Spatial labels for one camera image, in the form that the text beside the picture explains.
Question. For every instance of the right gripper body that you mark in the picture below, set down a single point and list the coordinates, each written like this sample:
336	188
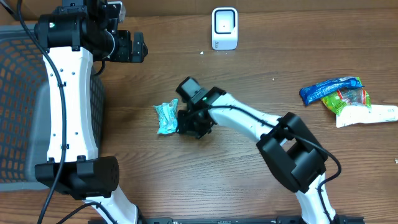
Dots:
195	123

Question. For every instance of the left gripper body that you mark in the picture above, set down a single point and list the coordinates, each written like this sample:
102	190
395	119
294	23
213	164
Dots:
122	50

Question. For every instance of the teal snack packet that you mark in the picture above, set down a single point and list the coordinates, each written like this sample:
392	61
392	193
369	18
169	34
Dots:
167	117

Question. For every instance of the blue snack packet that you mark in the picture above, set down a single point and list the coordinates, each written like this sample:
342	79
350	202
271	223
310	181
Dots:
317	91

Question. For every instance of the green snack bag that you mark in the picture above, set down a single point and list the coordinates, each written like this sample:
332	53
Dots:
341	98

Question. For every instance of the white cosmetic tube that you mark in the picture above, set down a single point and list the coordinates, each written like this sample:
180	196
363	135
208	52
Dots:
352	114

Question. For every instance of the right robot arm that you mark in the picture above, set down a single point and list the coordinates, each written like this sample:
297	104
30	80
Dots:
292	153

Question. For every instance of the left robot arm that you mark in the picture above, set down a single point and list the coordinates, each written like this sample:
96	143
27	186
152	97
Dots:
72	39

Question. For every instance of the white barcode scanner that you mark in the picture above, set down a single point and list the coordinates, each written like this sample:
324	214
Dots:
224	28

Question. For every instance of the grey plastic shopping basket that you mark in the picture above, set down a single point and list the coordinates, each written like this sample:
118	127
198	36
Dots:
25	110

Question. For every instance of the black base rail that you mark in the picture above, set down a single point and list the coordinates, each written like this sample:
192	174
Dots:
278	220

